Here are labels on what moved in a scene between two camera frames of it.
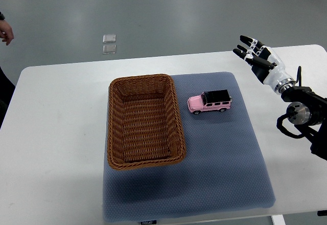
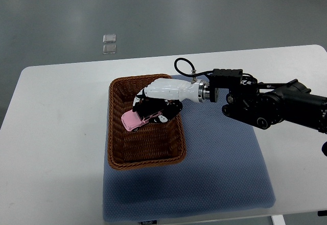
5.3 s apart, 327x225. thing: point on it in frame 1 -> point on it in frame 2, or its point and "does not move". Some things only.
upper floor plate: x=109 y=38 does not move
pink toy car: x=219 y=100 -> x=132 y=121
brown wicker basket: x=144 y=128 does not move
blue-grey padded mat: x=223 y=170 does not move
